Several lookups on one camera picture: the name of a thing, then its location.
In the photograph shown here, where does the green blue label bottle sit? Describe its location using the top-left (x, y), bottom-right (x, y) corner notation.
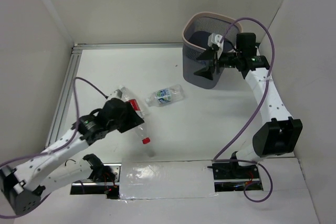
top-left (145, 84), bottom-right (185, 107)

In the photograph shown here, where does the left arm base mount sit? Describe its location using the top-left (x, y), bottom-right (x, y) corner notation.
top-left (70, 163), bottom-right (121, 200)

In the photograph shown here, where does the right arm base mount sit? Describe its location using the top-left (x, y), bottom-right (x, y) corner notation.
top-left (207, 162), bottom-right (263, 192)

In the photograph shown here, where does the grey mesh waste bin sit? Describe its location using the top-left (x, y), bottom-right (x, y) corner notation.
top-left (182, 12), bottom-right (243, 89)

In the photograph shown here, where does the shiny tape sheet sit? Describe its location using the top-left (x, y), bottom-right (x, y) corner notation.
top-left (119, 161), bottom-right (217, 200)

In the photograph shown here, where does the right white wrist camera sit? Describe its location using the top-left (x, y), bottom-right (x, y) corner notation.
top-left (207, 33), bottom-right (224, 53)

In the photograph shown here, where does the clear unlabelled plastic bottle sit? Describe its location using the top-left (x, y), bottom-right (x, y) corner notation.
top-left (118, 85), bottom-right (146, 118)

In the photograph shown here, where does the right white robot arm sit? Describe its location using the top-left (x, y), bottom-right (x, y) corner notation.
top-left (194, 33), bottom-right (303, 178)

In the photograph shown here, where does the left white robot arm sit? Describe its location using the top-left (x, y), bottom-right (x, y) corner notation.
top-left (1, 98), bottom-right (144, 216)

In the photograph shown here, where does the red label water bottle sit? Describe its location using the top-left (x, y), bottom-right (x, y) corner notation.
top-left (134, 114), bottom-right (151, 145)

